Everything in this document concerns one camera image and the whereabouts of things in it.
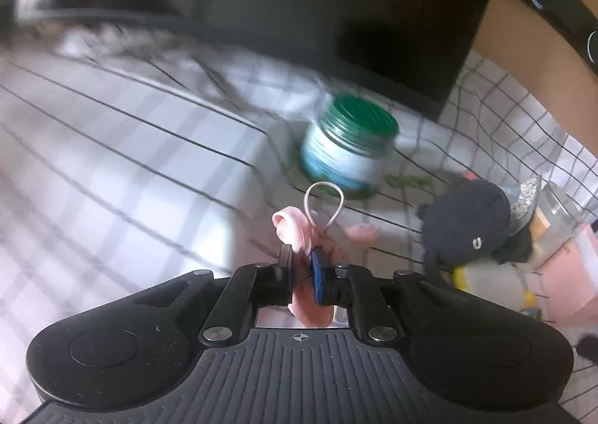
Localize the pink box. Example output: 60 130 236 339
528 223 598 328

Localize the black monitor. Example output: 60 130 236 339
14 0 508 124

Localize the pink cloth with elastic loop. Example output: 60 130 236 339
272 181 380 329

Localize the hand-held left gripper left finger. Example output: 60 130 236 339
127 244 296 348

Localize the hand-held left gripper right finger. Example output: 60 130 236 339
309 250 472 346

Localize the white and yellow bottle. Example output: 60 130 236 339
451 263 536 313

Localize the white checked cloth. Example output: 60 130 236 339
0 22 598 424

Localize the clear jar with orange label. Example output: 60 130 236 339
523 181 598 267

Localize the speckled floral cloth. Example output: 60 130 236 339
502 174 545 238

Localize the dark cloth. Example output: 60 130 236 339
495 228 536 266

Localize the wooden board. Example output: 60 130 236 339
467 0 598 137

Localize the dark navy cap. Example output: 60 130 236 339
417 180 513 268

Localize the green lid glass jar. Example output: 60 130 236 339
299 95 401 199

